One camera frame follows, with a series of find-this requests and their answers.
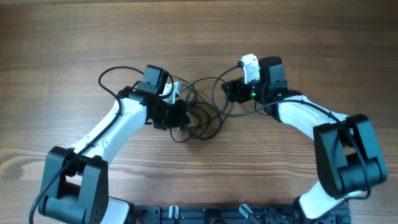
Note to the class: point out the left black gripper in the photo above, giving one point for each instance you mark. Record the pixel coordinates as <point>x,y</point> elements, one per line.
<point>180,118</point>

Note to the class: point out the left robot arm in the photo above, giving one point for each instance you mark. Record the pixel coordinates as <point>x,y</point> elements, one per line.
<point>74,186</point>

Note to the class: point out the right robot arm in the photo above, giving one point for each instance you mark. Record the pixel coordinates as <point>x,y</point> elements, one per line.
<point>348,157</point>

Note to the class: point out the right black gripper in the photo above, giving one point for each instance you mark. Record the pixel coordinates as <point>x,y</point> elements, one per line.
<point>236,87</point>

